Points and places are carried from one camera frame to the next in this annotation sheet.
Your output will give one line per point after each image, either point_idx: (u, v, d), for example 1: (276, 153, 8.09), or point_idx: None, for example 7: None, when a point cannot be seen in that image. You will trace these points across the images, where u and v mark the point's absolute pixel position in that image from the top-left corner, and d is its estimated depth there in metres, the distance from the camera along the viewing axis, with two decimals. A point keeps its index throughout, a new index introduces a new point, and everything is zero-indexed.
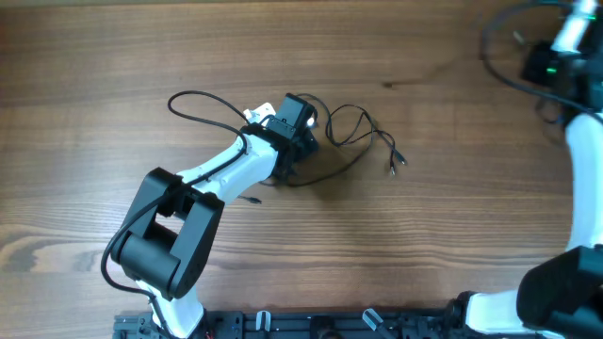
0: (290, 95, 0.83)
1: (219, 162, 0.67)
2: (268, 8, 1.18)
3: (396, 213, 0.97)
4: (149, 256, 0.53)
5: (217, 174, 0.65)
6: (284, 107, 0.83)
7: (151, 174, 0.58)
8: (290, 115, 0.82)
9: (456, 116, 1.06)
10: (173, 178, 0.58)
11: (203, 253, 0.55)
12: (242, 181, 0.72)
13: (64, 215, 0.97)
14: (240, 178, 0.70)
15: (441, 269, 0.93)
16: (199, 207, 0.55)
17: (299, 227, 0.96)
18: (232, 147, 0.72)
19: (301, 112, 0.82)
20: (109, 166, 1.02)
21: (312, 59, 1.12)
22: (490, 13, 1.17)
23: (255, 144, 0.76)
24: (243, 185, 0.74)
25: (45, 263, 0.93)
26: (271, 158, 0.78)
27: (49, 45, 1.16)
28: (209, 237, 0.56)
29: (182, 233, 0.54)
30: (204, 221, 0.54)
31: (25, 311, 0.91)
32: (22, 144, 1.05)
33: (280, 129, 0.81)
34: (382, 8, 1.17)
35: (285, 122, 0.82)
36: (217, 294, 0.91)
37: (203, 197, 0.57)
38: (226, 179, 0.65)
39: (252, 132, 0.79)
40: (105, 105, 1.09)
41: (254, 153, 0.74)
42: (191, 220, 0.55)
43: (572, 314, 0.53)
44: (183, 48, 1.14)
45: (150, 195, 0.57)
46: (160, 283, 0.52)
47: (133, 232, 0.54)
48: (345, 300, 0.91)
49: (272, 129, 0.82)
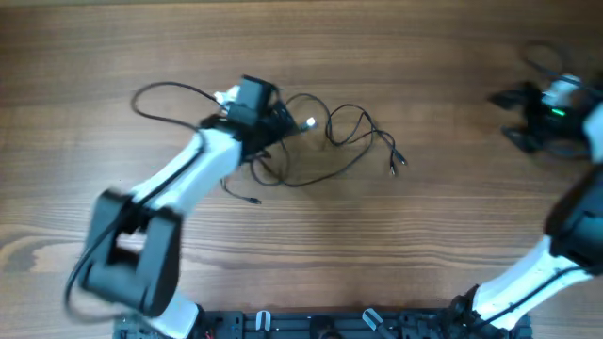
0: (247, 77, 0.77)
1: (174, 168, 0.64)
2: (268, 8, 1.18)
3: (396, 213, 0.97)
4: (117, 282, 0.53)
5: (174, 184, 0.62)
6: (241, 90, 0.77)
7: (99, 199, 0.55)
8: (251, 98, 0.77)
9: (456, 116, 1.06)
10: (123, 199, 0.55)
11: (171, 269, 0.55)
12: (206, 182, 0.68)
13: (64, 216, 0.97)
14: (203, 180, 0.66)
15: (441, 269, 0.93)
16: (156, 225, 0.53)
17: (299, 227, 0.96)
18: (187, 149, 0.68)
19: (262, 94, 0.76)
20: (109, 166, 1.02)
21: (312, 59, 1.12)
22: (490, 13, 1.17)
23: (212, 141, 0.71)
24: (209, 184, 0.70)
25: (45, 263, 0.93)
26: (234, 149, 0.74)
27: (48, 44, 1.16)
28: (175, 254, 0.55)
29: (145, 253, 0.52)
30: (164, 240, 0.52)
31: (25, 311, 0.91)
32: (22, 144, 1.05)
33: (240, 116, 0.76)
34: (382, 7, 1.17)
35: (245, 106, 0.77)
36: (218, 294, 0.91)
37: (159, 213, 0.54)
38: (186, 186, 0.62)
39: (208, 126, 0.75)
40: (105, 105, 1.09)
41: (211, 151, 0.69)
42: (150, 240, 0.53)
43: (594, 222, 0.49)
44: (183, 48, 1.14)
45: (103, 218, 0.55)
46: (134, 307, 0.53)
47: (96, 260, 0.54)
48: (346, 300, 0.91)
49: (232, 116, 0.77)
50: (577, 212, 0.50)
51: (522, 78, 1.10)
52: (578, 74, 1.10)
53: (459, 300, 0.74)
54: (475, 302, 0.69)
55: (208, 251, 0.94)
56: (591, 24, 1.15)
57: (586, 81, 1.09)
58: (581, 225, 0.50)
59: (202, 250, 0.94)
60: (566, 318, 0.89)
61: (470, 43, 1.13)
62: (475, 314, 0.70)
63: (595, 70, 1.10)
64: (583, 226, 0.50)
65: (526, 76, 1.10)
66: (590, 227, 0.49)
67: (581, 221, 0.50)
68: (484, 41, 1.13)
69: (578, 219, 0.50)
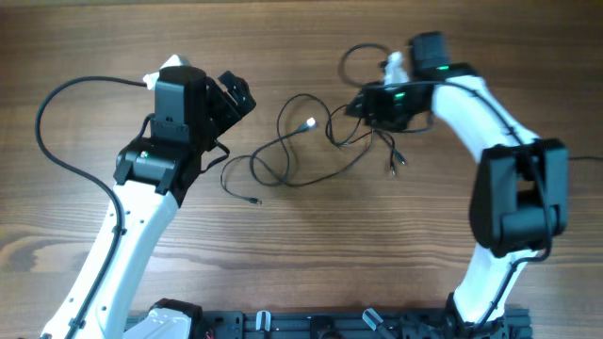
0: (160, 79, 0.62)
1: (91, 277, 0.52)
2: (268, 8, 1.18)
3: (396, 213, 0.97)
4: None
5: (93, 304, 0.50)
6: (160, 103, 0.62)
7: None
8: (174, 110, 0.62)
9: None
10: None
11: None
12: (139, 263, 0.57)
13: (64, 215, 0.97)
14: (134, 270, 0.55)
15: (441, 269, 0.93)
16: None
17: (299, 228, 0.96)
18: (101, 237, 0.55)
19: (186, 103, 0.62)
20: (108, 166, 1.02)
21: (312, 59, 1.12)
22: (489, 15, 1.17)
23: (133, 202, 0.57)
24: (149, 254, 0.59)
25: (45, 263, 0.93)
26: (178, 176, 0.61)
27: (48, 44, 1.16)
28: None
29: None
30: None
31: (24, 311, 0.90)
32: (22, 144, 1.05)
33: (171, 133, 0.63)
34: (382, 8, 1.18)
35: (171, 123, 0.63)
36: (217, 294, 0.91)
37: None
38: (107, 302, 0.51)
39: (128, 169, 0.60)
40: (105, 105, 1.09)
41: (142, 222, 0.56)
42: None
43: (514, 222, 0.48)
44: (183, 48, 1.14)
45: None
46: None
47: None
48: (346, 300, 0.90)
49: (161, 136, 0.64)
50: (495, 219, 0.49)
51: (522, 79, 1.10)
52: (578, 74, 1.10)
53: (448, 314, 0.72)
54: (461, 314, 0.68)
55: (209, 251, 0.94)
56: (590, 25, 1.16)
57: (586, 82, 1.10)
58: (509, 225, 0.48)
59: (202, 250, 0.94)
60: (566, 318, 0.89)
61: (470, 44, 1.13)
62: (464, 324, 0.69)
63: (594, 71, 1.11)
64: (512, 224, 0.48)
65: (526, 77, 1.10)
66: (513, 224, 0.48)
67: (507, 220, 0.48)
68: (484, 42, 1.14)
69: (504, 220, 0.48)
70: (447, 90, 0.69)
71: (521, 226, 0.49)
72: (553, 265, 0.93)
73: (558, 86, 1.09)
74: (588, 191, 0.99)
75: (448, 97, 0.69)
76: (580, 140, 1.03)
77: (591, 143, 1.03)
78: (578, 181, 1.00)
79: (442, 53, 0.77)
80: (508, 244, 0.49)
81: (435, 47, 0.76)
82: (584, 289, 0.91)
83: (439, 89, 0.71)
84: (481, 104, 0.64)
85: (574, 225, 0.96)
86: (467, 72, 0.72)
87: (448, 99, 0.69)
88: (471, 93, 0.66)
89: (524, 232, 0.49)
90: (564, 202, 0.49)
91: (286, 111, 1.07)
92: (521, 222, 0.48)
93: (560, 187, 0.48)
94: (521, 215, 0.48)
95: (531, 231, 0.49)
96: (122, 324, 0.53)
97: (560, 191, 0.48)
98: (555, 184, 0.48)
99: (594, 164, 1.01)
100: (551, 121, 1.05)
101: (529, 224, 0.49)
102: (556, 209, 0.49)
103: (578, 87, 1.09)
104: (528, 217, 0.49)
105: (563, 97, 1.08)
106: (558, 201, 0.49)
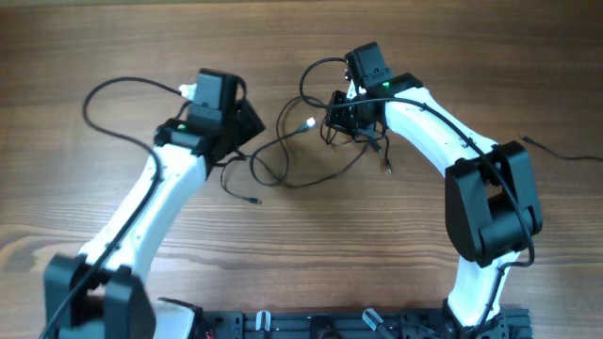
0: (203, 71, 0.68)
1: (128, 211, 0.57)
2: (268, 8, 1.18)
3: (396, 213, 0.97)
4: None
5: (127, 234, 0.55)
6: (201, 87, 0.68)
7: (51, 263, 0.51)
8: (212, 97, 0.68)
9: (456, 115, 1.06)
10: (74, 265, 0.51)
11: (141, 323, 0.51)
12: (169, 212, 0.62)
13: (64, 215, 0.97)
14: (166, 214, 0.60)
15: (441, 269, 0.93)
16: (111, 291, 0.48)
17: (298, 227, 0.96)
18: (140, 182, 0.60)
19: (223, 89, 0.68)
20: (109, 166, 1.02)
21: (312, 59, 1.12)
22: (489, 14, 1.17)
23: (170, 160, 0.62)
24: (175, 209, 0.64)
25: (45, 263, 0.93)
26: (201, 162, 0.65)
27: (48, 45, 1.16)
28: (139, 313, 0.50)
29: (105, 320, 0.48)
30: (120, 307, 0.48)
31: (24, 311, 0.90)
32: (22, 144, 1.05)
33: (203, 117, 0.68)
34: (382, 7, 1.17)
35: (207, 106, 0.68)
36: (217, 294, 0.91)
37: (116, 275, 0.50)
38: (141, 234, 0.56)
39: (166, 137, 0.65)
40: (105, 105, 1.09)
41: (178, 176, 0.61)
42: (107, 306, 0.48)
43: (494, 230, 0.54)
44: (183, 48, 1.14)
45: (57, 290, 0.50)
46: None
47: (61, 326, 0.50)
48: (346, 300, 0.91)
49: (193, 115, 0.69)
50: (474, 232, 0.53)
51: (522, 79, 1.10)
52: (578, 74, 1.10)
53: (448, 319, 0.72)
54: (458, 318, 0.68)
55: (208, 251, 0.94)
56: (591, 24, 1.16)
57: (586, 81, 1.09)
58: (488, 234, 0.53)
59: (202, 250, 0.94)
60: (565, 318, 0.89)
61: (470, 43, 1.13)
62: (464, 328, 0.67)
63: (594, 70, 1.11)
64: (490, 234, 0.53)
65: (526, 77, 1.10)
66: (494, 232, 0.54)
67: (486, 230, 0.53)
68: (484, 42, 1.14)
69: (482, 231, 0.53)
70: (395, 107, 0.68)
71: (501, 234, 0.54)
72: (553, 265, 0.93)
73: (558, 86, 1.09)
74: (588, 191, 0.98)
75: (398, 115, 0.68)
76: (580, 140, 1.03)
77: (591, 142, 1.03)
78: (579, 181, 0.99)
79: (382, 62, 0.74)
80: (492, 250, 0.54)
81: (373, 62, 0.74)
82: (584, 289, 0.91)
83: (386, 106, 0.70)
84: (434, 119, 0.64)
85: (574, 225, 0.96)
86: (412, 85, 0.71)
87: (397, 117, 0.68)
88: (420, 108, 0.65)
89: (504, 238, 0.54)
90: (536, 204, 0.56)
91: (286, 111, 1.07)
92: (499, 229, 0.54)
93: (528, 191, 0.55)
94: (498, 222, 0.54)
95: (511, 236, 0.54)
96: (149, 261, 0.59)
97: (528, 194, 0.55)
98: (521, 187, 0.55)
99: (594, 163, 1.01)
100: (551, 121, 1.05)
101: (508, 232, 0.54)
102: (530, 211, 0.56)
103: (578, 86, 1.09)
104: (505, 225, 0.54)
105: (563, 97, 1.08)
106: (529, 202, 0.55)
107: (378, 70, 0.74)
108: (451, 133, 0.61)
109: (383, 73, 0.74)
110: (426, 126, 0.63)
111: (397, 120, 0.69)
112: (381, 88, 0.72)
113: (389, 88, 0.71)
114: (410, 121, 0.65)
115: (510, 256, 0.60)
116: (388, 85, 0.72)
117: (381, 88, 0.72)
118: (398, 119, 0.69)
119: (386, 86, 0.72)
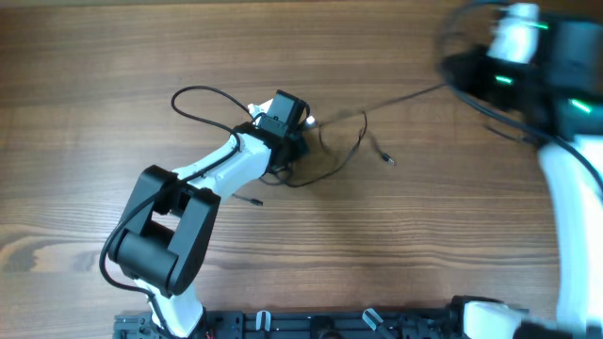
0: (280, 92, 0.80)
1: (213, 159, 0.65)
2: (268, 8, 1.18)
3: (396, 213, 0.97)
4: (148, 252, 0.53)
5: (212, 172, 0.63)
6: (274, 104, 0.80)
7: (147, 169, 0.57)
8: (282, 113, 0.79)
9: (456, 115, 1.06)
10: (168, 174, 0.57)
11: (202, 248, 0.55)
12: (237, 180, 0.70)
13: (64, 215, 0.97)
14: (236, 178, 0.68)
15: (441, 269, 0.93)
16: (195, 203, 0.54)
17: (299, 227, 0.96)
18: (223, 146, 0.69)
19: (292, 110, 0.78)
20: (109, 166, 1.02)
21: (311, 59, 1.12)
22: (489, 14, 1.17)
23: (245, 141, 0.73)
24: (238, 183, 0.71)
25: (45, 263, 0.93)
26: (265, 155, 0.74)
27: (48, 45, 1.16)
28: (205, 235, 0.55)
29: (179, 229, 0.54)
30: (200, 217, 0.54)
31: (25, 311, 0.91)
32: (22, 144, 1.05)
33: (272, 127, 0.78)
34: (382, 8, 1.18)
35: (277, 121, 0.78)
36: (218, 294, 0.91)
37: (199, 192, 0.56)
38: (222, 175, 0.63)
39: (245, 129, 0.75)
40: (105, 105, 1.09)
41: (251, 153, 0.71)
42: (187, 217, 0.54)
43: None
44: (183, 49, 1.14)
45: (144, 194, 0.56)
46: (159, 281, 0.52)
47: (130, 230, 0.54)
48: (346, 300, 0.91)
49: (265, 127, 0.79)
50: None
51: None
52: None
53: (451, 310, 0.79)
54: (465, 326, 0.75)
55: (209, 251, 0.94)
56: None
57: None
58: None
59: None
60: None
61: (470, 43, 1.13)
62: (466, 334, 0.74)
63: None
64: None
65: None
66: None
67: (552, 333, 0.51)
68: (484, 42, 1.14)
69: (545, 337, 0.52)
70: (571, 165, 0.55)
71: None
72: (553, 265, 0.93)
73: None
74: None
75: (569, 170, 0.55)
76: None
77: None
78: None
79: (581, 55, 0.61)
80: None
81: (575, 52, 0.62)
82: None
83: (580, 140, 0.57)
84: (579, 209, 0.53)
85: None
86: None
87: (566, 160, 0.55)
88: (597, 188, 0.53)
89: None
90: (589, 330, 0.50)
91: None
92: None
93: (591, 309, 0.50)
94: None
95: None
96: None
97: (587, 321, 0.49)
98: None
99: None
100: None
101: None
102: None
103: None
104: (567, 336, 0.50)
105: None
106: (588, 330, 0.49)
107: (578, 63, 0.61)
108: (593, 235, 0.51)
109: (584, 69, 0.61)
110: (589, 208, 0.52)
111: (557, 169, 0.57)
112: (566, 101, 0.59)
113: (584, 111, 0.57)
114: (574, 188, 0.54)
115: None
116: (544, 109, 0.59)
117: (566, 101, 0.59)
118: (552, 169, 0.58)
119: (578, 104, 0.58)
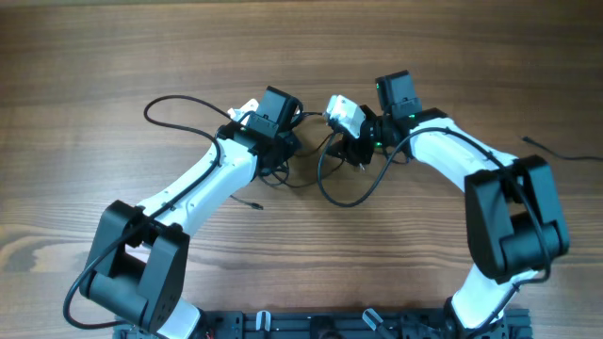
0: (270, 88, 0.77)
1: (189, 180, 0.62)
2: (268, 8, 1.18)
3: (396, 213, 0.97)
4: (122, 292, 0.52)
5: (186, 199, 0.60)
6: (264, 103, 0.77)
7: (109, 206, 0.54)
8: (272, 111, 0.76)
9: (457, 115, 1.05)
10: (133, 213, 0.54)
11: (174, 284, 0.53)
12: (220, 196, 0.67)
13: (64, 215, 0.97)
14: (218, 194, 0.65)
15: (441, 269, 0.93)
16: (161, 245, 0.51)
17: (299, 227, 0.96)
18: (203, 160, 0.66)
19: (285, 107, 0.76)
20: (109, 165, 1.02)
21: (312, 59, 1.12)
22: (489, 14, 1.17)
23: (228, 152, 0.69)
24: (223, 197, 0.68)
25: (45, 263, 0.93)
26: (251, 165, 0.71)
27: (47, 45, 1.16)
28: (177, 272, 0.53)
29: (146, 273, 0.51)
30: (166, 259, 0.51)
31: (25, 311, 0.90)
32: (22, 144, 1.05)
33: (262, 127, 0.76)
34: (382, 8, 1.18)
35: (267, 120, 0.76)
36: (218, 294, 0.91)
37: (167, 232, 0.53)
38: (195, 202, 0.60)
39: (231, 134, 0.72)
40: (105, 105, 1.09)
41: (234, 165, 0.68)
42: (154, 260, 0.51)
43: (514, 240, 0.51)
44: (183, 48, 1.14)
45: (110, 234, 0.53)
46: (133, 320, 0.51)
47: (100, 270, 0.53)
48: (346, 300, 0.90)
49: (254, 127, 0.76)
50: (498, 235, 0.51)
51: (522, 79, 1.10)
52: (578, 75, 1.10)
53: (448, 317, 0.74)
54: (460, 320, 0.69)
55: (208, 251, 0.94)
56: (590, 25, 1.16)
57: (586, 82, 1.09)
58: (507, 249, 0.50)
59: (202, 250, 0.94)
60: (566, 318, 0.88)
61: (469, 43, 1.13)
62: (464, 328, 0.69)
63: (594, 71, 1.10)
64: (513, 250, 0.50)
65: (525, 77, 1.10)
66: (513, 249, 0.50)
67: (485, 202, 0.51)
68: (484, 42, 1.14)
69: (502, 242, 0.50)
70: (426, 140, 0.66)
71: (523, 245, 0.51)
72: (553, 266, 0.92)
73: (559, 86, 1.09)
74: (590, 190, 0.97)
75: (429, 146, 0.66)
76: (580, 140, 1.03)
77: (591, 141, 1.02)
78: (580, 180, 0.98)
79: (412, 91, 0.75)
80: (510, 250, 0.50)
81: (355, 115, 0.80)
82: (586, 288, 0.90)
83: (415, 139, 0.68)
84: (458, 142, 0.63)
85: (575, 224, 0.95)
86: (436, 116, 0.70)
87: (430, 123, 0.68)
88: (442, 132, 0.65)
89: (526, 255, 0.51)
90: (562, 221, 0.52)
91: None
92: (519, 247, 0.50)
93: (551, 199, 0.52)
94: (498, 213, 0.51)
95: (533, 256, 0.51)
96: (195, 229, 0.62)
97: (553, 205, 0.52)
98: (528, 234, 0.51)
99: (594, 163, 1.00)
100: (551, 121, 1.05)
101: (534, 250, 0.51)
102: (554, 227, 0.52)
103: (578, 86, 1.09)
104: (526, 243, 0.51)
105: (563, 96, 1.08)
106: (554, 217, 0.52)
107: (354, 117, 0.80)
108: (472, 153, 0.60)
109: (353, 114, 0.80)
110: (448, 146, 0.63)
111: (425, 150, 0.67)
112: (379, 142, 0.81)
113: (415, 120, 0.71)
114: (434, 147, 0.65)
115: (524, 248, 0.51)
116: (414, 116, 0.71)
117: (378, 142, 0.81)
118: (425, 155, 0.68)
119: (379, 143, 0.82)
